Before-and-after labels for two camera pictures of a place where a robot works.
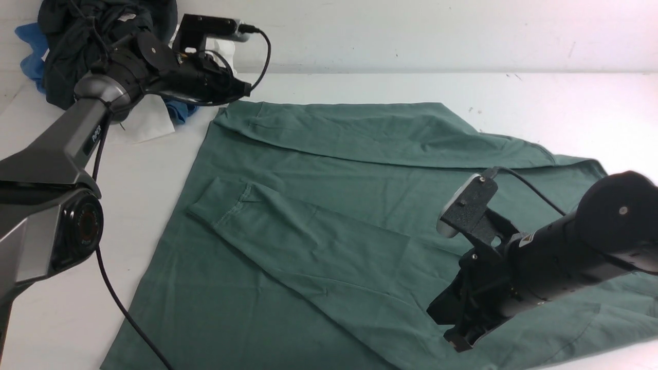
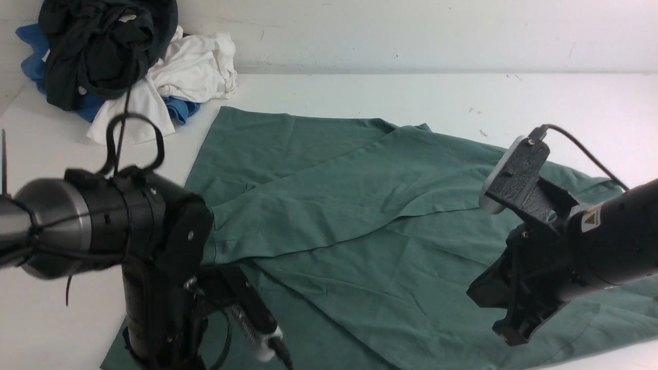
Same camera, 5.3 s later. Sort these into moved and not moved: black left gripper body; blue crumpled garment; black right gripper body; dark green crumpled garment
Moved: black right gripper body; black left gripper body
Not moved: dark green crumpled garment; blue crumpled garment
